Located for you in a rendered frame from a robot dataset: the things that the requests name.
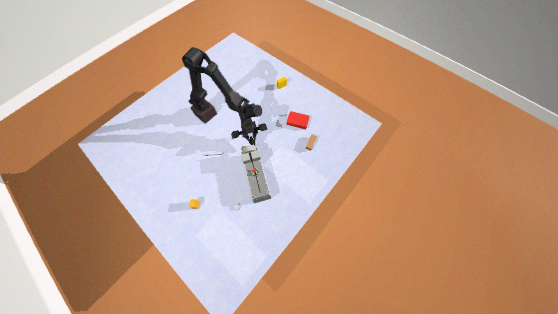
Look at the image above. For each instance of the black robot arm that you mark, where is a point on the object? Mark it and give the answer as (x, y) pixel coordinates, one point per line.
(193, 60)

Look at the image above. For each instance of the tan rectangular block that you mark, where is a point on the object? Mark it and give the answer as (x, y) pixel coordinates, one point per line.
(311, 142)

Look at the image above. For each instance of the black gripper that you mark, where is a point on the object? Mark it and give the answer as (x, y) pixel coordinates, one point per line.
(261, 127)

